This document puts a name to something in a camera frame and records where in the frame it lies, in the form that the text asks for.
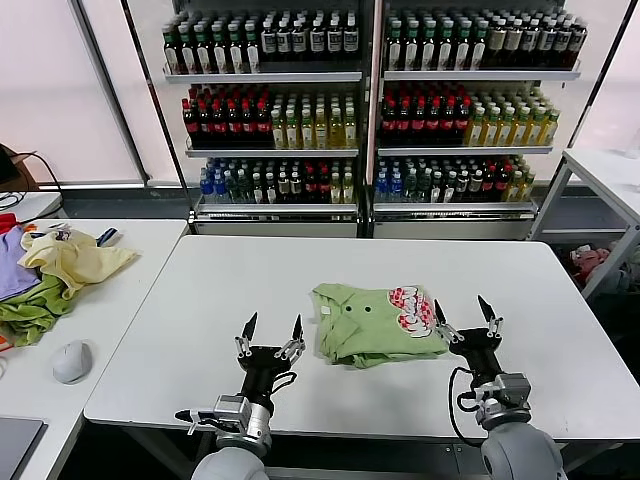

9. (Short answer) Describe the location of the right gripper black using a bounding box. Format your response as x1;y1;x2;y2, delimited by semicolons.
433;293;506;390

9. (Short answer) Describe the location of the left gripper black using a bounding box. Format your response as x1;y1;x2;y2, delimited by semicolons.
233;311;307;410

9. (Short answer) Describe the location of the light green polo shirt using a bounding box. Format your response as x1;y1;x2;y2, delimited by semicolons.
312;282;451;370

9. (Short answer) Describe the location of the black drinks display rack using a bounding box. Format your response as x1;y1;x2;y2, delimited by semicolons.
162;0;375;240
373;0;590;241

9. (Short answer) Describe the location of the grey metal shelf board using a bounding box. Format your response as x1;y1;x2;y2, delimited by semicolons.
184;146;361;159
377;144;555;157
163;71;364;85
383;69;584;84
193;201;360;222
372;200;540;221

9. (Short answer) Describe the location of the pink plush toy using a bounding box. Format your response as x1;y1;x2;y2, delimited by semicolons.
572;244;614;282

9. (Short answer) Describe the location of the grey fabric pile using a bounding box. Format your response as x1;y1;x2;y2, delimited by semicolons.
612;242;640;294

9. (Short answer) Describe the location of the navy blue striped item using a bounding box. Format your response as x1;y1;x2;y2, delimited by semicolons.
94;227;124;249

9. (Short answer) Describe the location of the white vertical mouse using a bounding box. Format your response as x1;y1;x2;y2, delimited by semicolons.
52;338;95;385

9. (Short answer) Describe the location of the pale yellow garment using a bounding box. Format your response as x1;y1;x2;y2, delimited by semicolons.
17;227;144;301

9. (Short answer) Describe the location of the green towel garment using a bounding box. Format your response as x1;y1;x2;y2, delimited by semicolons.
0;272;76;349

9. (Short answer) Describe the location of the purple garment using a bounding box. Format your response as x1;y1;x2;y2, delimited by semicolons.
0;224;44;304

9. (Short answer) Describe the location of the green cap dark bottle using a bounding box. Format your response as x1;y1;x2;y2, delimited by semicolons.
420;20;438;71
454;20;472;71
470;20;488;71
163;24;181;75
387;20;404;71
196;24;213;75
403;20;421;71
245;24;262;75
228;24;246;75
179;24;197;75
212;24;230;75
437;20;455;71

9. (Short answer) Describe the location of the dark bottle tan label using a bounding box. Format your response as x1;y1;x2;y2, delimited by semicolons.
522;17;539;70
538;17;556;70
505;17;523;70
488;17;507;70
554;17;572;70
571;18;589;70

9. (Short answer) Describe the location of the black bottle white label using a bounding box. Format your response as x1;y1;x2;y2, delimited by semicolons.
292;14;310;64
277;14;293;64
343;14;361;64
310;14;328;64
327;14;345;64
262;14;279;64

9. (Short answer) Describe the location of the brown cardboard box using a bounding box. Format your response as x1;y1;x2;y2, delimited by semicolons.
0;142;39;185

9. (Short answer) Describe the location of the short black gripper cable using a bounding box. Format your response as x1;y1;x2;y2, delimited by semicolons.
268;370;299;397

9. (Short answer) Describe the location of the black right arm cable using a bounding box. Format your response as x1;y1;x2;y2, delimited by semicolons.
447;367;494;447

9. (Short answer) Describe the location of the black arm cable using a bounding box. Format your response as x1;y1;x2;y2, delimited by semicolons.
447;367;494;447
173;407;221;436

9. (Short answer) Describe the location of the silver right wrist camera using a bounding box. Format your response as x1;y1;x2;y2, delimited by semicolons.
492;372;532;416

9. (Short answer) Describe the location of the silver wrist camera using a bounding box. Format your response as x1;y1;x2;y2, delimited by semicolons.
492;372;532;416
213;393;274;444

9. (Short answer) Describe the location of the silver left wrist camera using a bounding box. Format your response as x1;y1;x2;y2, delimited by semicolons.
213;393;274;444

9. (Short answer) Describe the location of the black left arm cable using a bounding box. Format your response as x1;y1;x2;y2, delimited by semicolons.
173;407;221;436

